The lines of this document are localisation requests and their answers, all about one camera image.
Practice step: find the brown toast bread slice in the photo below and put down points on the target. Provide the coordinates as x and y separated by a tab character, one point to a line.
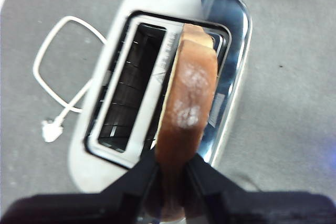
191	87

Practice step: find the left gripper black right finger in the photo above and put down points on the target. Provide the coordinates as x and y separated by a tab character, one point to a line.
249	208

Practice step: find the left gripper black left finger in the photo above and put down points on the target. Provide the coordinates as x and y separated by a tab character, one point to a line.
105	208

